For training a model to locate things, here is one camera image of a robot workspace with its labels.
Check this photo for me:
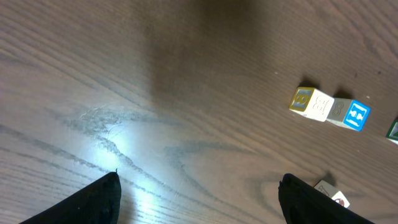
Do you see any white block letter B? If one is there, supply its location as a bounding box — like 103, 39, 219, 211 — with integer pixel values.
289, 86, 335, 122

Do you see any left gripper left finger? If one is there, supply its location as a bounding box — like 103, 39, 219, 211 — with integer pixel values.
21, 172, 121, 224

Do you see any brown circle wooden block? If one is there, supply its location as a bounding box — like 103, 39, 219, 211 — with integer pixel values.
314, 180, 350, 208

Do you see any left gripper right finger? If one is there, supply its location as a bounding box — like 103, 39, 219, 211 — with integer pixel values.
278, 174, 373, 224

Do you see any white green wooden block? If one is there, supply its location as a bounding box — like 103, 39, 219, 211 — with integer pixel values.
386, 119, 398, 144

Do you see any blue top wooden block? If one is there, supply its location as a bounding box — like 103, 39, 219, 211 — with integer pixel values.
326, 98, 371, 132

